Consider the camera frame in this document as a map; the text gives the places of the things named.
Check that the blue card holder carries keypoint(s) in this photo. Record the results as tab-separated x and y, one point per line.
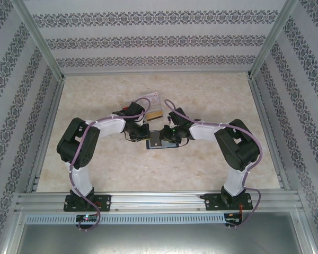
168	145

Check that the gold credit card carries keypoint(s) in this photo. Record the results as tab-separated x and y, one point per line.
155	116

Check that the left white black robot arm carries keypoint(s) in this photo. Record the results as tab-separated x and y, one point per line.
85	182

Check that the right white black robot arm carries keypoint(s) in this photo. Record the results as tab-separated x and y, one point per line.
234	182

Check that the grey metal panel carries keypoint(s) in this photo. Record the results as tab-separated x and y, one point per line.
159	238

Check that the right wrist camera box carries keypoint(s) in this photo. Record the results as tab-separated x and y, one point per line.
178	115

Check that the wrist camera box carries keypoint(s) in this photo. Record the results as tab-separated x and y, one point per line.
178	115
134	109

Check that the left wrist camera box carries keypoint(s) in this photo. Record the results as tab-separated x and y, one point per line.
134	109

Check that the aluminium mounting rail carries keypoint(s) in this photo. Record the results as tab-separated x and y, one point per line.
153	202

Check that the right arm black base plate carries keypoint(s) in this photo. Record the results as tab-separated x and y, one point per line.
212	202

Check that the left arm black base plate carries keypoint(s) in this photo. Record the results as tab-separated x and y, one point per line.
104	202

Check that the aluminium side rail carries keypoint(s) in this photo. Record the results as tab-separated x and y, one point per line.
45	135
270	135

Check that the aluminium frame post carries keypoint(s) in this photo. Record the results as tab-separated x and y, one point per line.
39	39
273	39
10	232
306	232

